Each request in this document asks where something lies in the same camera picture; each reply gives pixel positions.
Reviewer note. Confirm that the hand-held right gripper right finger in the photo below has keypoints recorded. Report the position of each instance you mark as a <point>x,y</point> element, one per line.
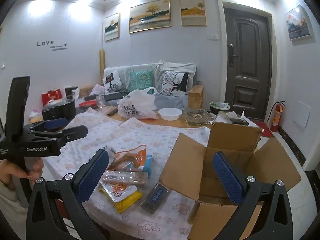
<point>230,177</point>

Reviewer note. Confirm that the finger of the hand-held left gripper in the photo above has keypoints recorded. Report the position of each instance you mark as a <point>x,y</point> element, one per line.
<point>72,133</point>
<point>56,124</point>

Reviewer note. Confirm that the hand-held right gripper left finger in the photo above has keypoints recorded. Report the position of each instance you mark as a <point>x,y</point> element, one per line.
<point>93,175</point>

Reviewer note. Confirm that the red white snack packet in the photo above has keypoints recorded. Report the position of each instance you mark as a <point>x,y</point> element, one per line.
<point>120,190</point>

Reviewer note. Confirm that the long clear snack packet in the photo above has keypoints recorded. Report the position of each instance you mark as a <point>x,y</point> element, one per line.
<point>125,177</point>

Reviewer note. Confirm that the brown cardboard box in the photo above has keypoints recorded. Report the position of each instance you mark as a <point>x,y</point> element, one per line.
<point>235,137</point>

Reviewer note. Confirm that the orange clear snack packet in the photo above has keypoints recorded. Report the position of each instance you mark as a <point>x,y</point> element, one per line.
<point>130,158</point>

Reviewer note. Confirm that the yellow snack packet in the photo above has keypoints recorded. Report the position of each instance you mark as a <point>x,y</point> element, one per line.
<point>127,203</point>

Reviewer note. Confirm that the blue snack packet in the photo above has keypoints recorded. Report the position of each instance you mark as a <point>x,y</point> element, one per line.
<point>148,165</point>

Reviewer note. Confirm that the dark packet with blue label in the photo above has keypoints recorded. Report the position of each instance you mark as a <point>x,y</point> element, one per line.
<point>156,196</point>

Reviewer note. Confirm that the person's left hand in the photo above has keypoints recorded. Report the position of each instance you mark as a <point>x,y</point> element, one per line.
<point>10,168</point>

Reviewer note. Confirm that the black cooking pot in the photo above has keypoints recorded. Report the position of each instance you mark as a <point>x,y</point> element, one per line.
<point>60,111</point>

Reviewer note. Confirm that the pale tissue pack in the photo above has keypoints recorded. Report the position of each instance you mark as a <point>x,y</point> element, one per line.
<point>36,116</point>

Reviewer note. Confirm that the red gift bag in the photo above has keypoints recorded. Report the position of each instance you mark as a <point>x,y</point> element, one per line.
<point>51,97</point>

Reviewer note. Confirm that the red lid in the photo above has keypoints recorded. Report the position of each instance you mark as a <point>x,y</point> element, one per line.
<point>87,104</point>

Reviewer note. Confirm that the wine glass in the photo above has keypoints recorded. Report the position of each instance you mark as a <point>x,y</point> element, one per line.
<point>100,101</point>

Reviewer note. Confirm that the black remote control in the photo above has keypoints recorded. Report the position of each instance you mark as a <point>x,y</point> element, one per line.
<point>112,111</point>

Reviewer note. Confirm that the pale crumpled bag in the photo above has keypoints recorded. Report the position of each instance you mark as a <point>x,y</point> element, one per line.
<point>97,90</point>

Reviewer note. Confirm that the black flat box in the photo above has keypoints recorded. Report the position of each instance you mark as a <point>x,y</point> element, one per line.
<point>115,96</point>

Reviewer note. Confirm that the tissue box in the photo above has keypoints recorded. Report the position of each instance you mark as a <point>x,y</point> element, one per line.
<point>235,118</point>

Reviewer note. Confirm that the red doormat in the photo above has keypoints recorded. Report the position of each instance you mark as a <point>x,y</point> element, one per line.
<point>264,129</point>

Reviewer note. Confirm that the white tree print pillow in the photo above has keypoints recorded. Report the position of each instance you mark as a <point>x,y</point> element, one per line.
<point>112,81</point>
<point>173,82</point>

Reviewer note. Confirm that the glass ashtray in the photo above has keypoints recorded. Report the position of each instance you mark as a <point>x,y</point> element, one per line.
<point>198,117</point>

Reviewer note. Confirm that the cartoon print tablecloth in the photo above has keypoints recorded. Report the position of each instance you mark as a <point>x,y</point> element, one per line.
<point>150,135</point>

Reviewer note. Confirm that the white printed plastic bag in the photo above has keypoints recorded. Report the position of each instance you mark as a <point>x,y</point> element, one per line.
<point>136,105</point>

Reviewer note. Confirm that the trash can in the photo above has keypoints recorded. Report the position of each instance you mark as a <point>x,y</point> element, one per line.
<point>218,108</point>

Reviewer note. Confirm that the rolled bamboo mat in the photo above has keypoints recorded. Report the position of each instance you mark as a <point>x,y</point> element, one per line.
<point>102,66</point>

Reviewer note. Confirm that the red fire extinguisher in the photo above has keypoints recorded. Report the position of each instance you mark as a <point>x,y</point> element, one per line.
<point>277,117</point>

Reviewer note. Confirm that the teal patterned pillow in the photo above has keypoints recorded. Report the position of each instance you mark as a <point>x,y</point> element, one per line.
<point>140,80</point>

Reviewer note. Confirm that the white plastic bowl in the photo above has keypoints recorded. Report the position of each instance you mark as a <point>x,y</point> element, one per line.
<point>170,113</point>

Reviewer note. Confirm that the wooden box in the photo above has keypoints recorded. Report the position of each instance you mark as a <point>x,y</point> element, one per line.
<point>196,96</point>

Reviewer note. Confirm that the grey sofa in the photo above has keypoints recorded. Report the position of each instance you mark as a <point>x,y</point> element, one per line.
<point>170,101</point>

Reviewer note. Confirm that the small framed landscape painting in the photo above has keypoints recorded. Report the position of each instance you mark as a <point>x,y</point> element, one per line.
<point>111,27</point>

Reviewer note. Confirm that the dark brown door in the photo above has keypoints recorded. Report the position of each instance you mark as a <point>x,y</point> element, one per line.
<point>250,60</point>

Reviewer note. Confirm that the white tote bag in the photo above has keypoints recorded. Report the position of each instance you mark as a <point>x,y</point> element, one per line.
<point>175,66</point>

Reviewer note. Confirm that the wide framed tree painting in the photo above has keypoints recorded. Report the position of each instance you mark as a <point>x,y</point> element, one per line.
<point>150,15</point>

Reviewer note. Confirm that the mountain canvas painting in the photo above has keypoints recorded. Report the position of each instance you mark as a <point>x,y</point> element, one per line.
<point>298,22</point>

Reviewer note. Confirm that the square framed tree painting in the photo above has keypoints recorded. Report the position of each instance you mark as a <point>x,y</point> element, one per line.
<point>193,11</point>

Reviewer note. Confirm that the black letter wall sticker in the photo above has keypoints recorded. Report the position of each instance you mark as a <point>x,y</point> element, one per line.
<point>45,43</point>

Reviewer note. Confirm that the white wall panel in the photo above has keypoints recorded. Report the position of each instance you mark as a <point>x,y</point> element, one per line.
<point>302,113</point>

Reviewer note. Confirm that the white light switch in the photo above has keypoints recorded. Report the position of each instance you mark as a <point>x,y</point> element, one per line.
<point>212,37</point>

